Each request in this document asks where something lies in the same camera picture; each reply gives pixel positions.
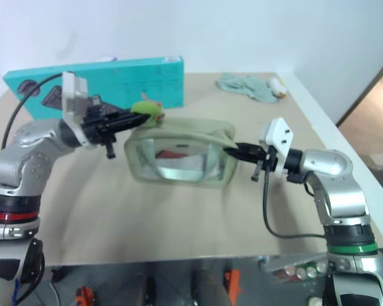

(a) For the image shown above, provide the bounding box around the green plush keychain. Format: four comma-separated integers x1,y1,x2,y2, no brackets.
130,100,166,127

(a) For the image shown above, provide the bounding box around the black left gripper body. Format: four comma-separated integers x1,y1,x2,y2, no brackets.
81,105,123,159

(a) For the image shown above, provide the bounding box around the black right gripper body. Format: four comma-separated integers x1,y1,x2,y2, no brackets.
246,143,278,182

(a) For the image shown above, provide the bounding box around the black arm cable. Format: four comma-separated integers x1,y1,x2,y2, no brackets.
1,73,64,150
262,164,327,239

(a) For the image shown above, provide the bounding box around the small white bottle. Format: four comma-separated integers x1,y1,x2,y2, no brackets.
267,77,288,97

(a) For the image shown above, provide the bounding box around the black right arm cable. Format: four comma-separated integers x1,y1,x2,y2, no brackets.
262,164,327,239

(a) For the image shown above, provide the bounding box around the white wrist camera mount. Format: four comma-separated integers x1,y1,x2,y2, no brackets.
258,117,295,177
61,71,94,150

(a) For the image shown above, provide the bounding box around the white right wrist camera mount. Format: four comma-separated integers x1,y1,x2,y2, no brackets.
258,117,295,177

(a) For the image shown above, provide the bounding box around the green transparent zip pouch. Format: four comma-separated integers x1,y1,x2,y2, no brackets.
123,116,237,190

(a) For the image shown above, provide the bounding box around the teal keyboard box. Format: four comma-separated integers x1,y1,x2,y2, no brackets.
2,55,186,120

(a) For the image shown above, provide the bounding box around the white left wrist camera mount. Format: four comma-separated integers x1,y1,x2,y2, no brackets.
61,71,94,150

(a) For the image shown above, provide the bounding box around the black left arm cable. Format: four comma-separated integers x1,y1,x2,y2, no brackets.
1,73,64,150

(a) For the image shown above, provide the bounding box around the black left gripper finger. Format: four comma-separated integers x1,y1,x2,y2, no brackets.
114,110,142,121
114,115,151,133

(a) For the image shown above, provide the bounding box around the white item inside pouch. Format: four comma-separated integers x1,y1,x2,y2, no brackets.
155,155,206,171

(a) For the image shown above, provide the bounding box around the orange black tool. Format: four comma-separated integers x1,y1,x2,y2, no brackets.
74,286,96,306

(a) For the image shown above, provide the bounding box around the pale green cloth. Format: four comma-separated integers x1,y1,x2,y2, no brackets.
214,72,279,104

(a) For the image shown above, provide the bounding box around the orange clamp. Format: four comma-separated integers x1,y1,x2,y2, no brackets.
223,268,244,303

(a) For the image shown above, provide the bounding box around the red item inside pouch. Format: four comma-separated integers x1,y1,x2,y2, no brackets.
156,149,187,159

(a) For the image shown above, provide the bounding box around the tray of round cans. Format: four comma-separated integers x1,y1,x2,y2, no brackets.
263,254,330,284

